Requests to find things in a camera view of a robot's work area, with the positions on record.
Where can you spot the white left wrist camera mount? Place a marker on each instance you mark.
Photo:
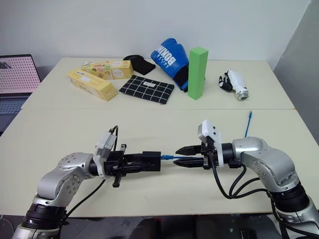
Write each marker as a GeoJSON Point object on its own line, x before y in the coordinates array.
{"type": "Point", "coordinates": [106, 144]}

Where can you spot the small black box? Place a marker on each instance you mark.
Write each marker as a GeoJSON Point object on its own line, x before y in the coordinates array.
{"type": "Point", "coordinates": [151, 157]}

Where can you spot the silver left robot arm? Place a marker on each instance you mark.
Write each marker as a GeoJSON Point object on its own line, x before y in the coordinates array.
{"type": "Point", "coordinates": [64, 174]}

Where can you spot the tall green block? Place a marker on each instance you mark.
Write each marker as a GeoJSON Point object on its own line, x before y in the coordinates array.
{"type": "Point", "coordinates": [197, 74]}

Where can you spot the open laptop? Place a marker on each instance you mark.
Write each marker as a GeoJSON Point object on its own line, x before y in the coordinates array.
{"type": "Point", "coordinates": [15, 79]}

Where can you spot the black cloth pad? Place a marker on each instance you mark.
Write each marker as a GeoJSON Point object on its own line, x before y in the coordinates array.
{"type": "Point", "coordinates": [140, 65]}

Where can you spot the long yellow carton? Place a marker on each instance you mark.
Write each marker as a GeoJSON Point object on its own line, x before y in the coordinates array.
{"type": "Point", "coordinates": [92, 84]}

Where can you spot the yellow carton with food print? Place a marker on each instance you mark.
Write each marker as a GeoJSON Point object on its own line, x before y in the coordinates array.
{"type": "Point", "coordinates": [109, 69]}

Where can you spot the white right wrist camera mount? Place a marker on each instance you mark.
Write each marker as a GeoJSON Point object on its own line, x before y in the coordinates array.
{"type": "Point", "coordinates": [210, 130]}

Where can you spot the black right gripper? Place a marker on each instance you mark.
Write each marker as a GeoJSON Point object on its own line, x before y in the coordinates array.
{"type": "Point", "coordinates": [208, 154]}

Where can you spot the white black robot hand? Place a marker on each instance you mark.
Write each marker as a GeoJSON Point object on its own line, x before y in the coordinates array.
{"type": "Point", "coordinates": [236, 81]}

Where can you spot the blue boxing glove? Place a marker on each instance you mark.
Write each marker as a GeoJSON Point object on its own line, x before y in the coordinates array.
{"type": "Point", "coordinates": [169, 59]}

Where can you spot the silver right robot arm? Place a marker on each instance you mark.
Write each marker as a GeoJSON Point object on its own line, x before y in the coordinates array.
{"type": "Point", "coordinates": [271, 161]}

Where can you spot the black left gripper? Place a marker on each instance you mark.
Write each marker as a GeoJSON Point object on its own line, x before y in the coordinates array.
{"type": "Point", "coordinates": [113, 161]}

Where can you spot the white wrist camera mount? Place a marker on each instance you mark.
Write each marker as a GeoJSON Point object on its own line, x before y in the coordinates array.
{"type": "Point", "coordinates": [106, 144]}
{"type": "Point", "coordinates": [210, 130]}

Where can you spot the black white-grid pouch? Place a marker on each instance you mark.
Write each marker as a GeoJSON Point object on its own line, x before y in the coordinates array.
{"type": "Point", "coordinates": [147, 89]}

